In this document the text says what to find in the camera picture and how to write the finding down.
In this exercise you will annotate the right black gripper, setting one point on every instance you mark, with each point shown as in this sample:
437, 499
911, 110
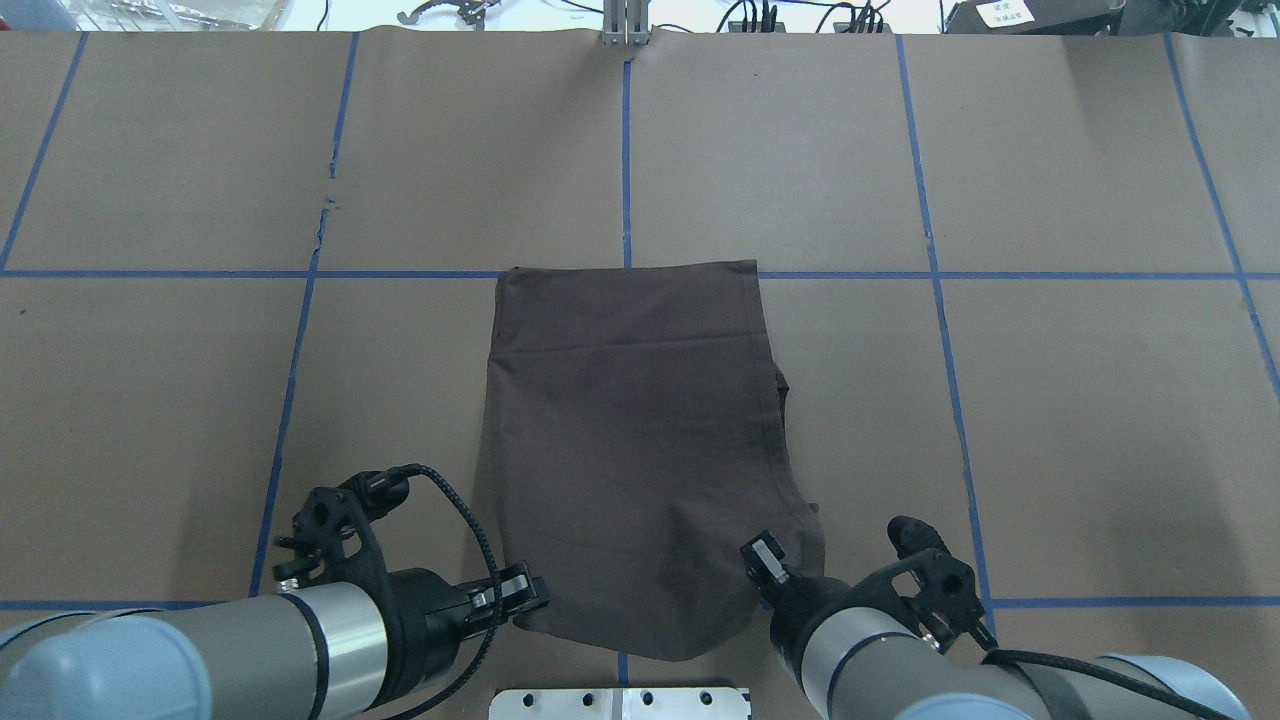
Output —
797, 603

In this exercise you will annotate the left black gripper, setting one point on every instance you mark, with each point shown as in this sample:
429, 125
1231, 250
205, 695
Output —
428, 612

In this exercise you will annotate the dark brown t-shirt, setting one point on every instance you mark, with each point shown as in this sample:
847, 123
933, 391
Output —
635, 439

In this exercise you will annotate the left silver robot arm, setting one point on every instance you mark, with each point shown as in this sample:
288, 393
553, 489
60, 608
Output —
324, 652

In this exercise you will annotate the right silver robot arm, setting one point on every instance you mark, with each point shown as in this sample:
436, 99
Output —
910, 641

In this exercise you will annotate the black box with label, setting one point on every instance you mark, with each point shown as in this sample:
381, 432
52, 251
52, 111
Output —
1050, 18

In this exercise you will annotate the black pliers tool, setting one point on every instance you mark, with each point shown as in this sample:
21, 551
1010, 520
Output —
469, 14

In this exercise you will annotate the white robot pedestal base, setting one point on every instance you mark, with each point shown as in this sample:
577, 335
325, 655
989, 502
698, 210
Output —
623, 703

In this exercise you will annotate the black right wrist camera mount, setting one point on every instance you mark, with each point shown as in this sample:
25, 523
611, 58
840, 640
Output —
927, 590

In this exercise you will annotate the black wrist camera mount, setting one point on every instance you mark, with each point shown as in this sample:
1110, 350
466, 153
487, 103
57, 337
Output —
332, 539
927, 590

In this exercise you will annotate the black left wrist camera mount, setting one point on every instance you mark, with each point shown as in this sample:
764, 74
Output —
332, 539

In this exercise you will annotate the aluminium frame post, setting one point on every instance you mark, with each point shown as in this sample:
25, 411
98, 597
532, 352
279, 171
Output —
626, 23

